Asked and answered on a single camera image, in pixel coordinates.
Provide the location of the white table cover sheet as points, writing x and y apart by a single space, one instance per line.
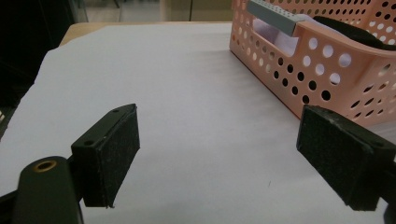
199 124

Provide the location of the pink perforated plastic basket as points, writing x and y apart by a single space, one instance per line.
323 53

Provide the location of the black cloth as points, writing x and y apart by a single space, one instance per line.
351 31

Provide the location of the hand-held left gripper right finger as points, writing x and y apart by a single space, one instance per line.
339 155

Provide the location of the white cloth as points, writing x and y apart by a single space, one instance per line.
280 35

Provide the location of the grey flat box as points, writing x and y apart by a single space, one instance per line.
274 15

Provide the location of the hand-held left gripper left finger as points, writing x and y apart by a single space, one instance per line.
106 155

